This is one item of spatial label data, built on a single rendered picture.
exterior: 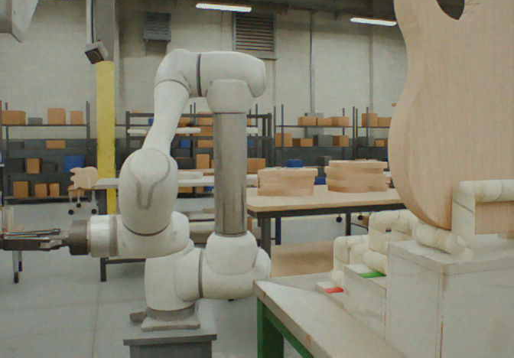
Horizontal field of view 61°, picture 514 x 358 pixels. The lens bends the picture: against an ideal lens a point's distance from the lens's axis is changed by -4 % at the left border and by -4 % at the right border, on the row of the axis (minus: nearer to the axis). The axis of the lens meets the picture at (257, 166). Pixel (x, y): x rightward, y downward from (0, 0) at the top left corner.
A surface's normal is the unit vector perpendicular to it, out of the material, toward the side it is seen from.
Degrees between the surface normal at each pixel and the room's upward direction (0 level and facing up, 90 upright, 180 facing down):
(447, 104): 90
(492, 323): 90
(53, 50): 90
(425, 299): 90
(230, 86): 100
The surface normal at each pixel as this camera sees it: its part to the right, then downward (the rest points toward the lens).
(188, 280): 0.06, 0.00
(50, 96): 0.29, 0.05
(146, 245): 0.18, 0.72
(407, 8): -0.94, 0.23
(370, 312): -0.96, 0.02
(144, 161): 0.22, -0.52
